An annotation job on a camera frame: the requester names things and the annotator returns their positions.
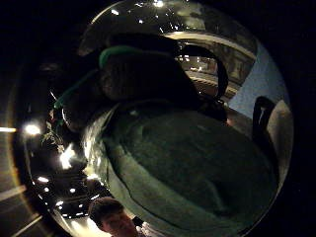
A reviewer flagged the person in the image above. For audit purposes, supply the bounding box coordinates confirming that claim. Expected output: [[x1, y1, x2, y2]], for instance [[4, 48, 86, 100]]
[[88, 197, 146, 237]]

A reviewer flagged green cloth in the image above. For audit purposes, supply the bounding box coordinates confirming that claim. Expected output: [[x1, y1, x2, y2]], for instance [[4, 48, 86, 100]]
[[82, 100, 280, 237]]

